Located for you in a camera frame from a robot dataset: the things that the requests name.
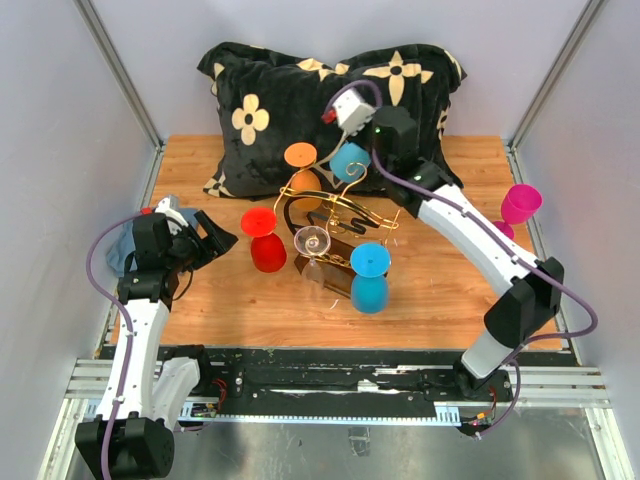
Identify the aluminium frame post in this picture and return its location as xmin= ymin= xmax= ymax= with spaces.
xmin=506 ymin=0 xmax=608 ymax=151
xmin=73 ymin=0 xmax=165 ymax=151

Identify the magenta plastic wine glass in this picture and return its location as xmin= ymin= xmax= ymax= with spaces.
xmin=494 ymin=184 xmax=543 ymax=240

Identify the left aluminium frame post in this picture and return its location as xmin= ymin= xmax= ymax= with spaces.
xmin=73 ymin=0 xmax=165 ymax=151

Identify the right aluminium frame post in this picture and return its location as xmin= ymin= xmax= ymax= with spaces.
xmin=506 ymin=0 xmax=608 ymax=151

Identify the black floral pillow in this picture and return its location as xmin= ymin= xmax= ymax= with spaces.
xmin=197 ymin=42 xmax=467 ymax=199

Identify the blue cloth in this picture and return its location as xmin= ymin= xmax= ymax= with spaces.
xmin=106 ymin=208 xmax=197 ymax=278

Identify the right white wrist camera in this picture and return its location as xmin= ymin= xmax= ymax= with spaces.
xmin=321 ymin=88 xmax=376 ymax=136

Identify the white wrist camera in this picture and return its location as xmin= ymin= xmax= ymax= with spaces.
xmin=140 ymin=195 xmax=188 ymax=235
xmin=321 ymin=88 xmax=376 ymax=136

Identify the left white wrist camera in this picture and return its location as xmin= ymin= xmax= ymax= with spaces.
xmin=140 ymin=195 xmax=188 ymax=235

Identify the orange plastic wine glass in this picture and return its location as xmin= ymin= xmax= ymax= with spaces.
xmin=284 ymin=142 xmax=322 ymax=212

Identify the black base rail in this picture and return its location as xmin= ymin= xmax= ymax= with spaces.
xmin=74 ymin=344 xmax=601 ymax=426

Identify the blue wine glass front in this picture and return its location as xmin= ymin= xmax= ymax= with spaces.
xmin=350 ymin=243 xmax=391 ymax=314

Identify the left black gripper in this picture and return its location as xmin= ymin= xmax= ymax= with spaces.
xmin=165 ymin=210 xmax=238 ymax=272

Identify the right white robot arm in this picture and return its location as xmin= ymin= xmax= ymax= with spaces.
xmin=370 ymin=106 xmax=564 ymax=400

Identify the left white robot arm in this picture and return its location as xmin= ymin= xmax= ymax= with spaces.
xmin=75 ymin=207 xmax=238 ymax=479

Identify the red plastic wine glass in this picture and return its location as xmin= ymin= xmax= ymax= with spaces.
xmin=241 ymin=207 xmax=287 ymax=273

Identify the blue wine glass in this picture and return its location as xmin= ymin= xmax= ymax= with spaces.
xmin=329 ymin=143 xmax=371 ymax=184
xmin=350 ymin=243 xmax=391 ymax=314

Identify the clear glass wine glass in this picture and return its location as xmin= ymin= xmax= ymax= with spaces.
xmin=294 ymin=225 xmax=331 ymax=300

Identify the gold wire glass rack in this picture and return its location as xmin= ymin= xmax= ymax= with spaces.
xmin=276 ymin=139 xmax=399 ymax=298

